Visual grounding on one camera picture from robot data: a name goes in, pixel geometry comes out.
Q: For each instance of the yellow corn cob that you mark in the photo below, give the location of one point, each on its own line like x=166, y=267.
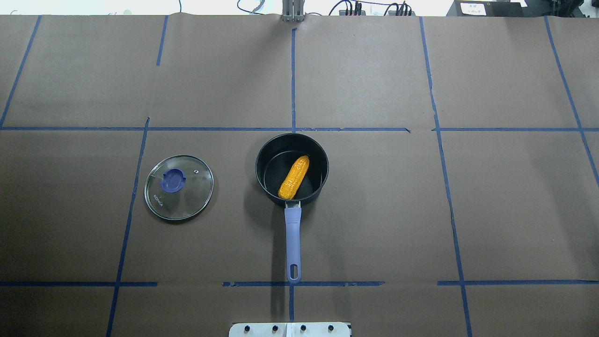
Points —
x=294, y=178

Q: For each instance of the dark blue saucepan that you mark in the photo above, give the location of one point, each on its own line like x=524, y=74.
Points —
x=272, y=165

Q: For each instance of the black label box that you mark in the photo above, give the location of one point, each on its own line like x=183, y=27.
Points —
x=488, y=8

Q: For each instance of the aluminium frame post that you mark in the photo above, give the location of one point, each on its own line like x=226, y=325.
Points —
x=293, y=11

